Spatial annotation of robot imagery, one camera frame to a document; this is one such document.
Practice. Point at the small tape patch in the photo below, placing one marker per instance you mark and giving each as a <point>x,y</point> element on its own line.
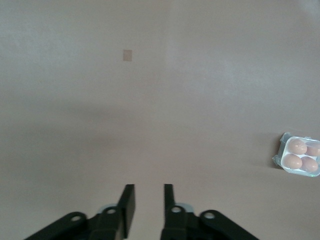
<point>127,55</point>

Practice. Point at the clear plastic egg box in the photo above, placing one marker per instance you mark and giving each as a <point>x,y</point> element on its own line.
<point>296,172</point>

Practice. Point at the brown table cover sheet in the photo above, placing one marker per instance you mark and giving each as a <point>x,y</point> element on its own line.
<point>160,100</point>

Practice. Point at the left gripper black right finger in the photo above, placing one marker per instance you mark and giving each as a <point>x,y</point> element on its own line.
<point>180,225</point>

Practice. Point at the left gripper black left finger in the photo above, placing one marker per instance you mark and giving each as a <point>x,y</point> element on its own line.
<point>107,225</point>

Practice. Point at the brown egg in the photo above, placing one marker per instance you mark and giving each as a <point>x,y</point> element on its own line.
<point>314,149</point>
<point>309,164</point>
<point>293,161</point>
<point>297,146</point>

